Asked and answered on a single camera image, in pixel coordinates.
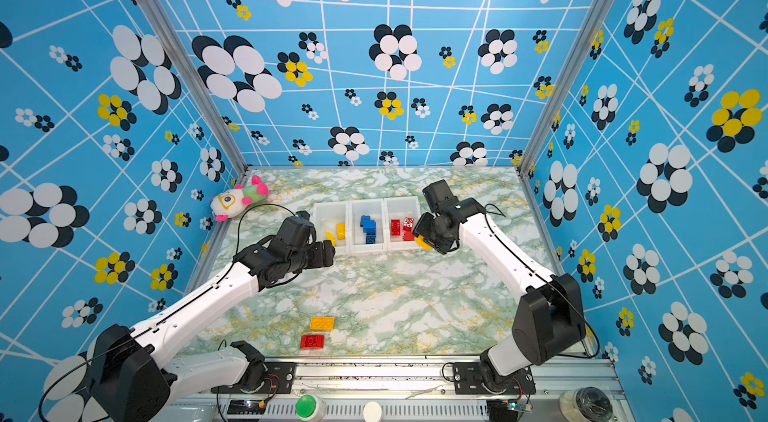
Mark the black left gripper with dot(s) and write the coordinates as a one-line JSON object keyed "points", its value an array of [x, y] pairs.
{"points": [[321, 259]]}

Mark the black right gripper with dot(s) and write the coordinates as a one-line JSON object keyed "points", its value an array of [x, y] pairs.
{"points": [[423, 229]]}

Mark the yellow rounded plate brick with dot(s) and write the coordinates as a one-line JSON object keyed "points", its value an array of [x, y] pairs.
{"points": [[421, 242]]}

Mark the blue square brick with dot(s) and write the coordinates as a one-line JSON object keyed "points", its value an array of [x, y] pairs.
{"points": [[367, 223]]}

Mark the yellow long brick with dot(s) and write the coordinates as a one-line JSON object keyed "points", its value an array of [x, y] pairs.
{"points": [[322, 324]]}

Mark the long red brick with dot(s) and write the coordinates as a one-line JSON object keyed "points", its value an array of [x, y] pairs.
{"points": [[395, 228]]}

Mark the yellow curved brick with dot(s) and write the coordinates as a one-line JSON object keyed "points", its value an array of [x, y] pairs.
{"points": [[341, 231]]}

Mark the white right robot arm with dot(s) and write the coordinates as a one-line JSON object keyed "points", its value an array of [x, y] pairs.
{"points": [[549, 309]]}

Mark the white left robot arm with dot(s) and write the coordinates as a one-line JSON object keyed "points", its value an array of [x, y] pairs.
{"points": [[135, 371]]}

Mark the left white plastic bin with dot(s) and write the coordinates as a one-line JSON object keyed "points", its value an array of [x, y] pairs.
{"points": [[325, 216]]}

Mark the white plastic bin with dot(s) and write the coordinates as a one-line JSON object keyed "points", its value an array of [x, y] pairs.
{"points": [[325, 216], [398, 211], [375, 209]]}

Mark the right white plastic bin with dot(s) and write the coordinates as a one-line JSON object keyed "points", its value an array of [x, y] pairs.
{"points": [[398, 211]]}

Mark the middle white plastic bin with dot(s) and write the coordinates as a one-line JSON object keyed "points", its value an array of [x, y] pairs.
{"points": [[375, 209]]}

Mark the plush fish toy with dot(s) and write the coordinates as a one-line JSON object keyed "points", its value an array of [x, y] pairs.
{"points": [[235, 201]]}

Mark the green push button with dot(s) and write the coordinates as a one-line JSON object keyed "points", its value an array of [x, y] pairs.
{"points": [[309, 408]]}

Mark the white push button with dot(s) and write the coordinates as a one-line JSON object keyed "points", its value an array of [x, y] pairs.
{"points": [[372, 412]]}

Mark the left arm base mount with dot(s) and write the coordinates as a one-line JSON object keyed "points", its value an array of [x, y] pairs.
{"points": [[268, 378]]}

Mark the aluminium front rail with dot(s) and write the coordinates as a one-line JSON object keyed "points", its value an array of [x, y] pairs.
{"points": [[414, 388]]}

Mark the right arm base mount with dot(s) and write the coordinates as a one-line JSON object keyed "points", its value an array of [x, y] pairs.
{"points": [[476, 378]]}

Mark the cable spool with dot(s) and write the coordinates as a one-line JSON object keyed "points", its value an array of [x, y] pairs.
{"points": [[587, 404]]}

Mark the right aluminium corner post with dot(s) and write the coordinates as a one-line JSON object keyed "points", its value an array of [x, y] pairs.
{"points": [[572, 65]]}

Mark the aluminium corner post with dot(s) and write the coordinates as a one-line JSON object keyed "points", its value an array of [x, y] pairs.
{"points": [[160, 22], [572, 65]]}

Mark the left aluminium corner post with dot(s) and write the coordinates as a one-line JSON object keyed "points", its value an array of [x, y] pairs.
{"points": [[160, 22]]}

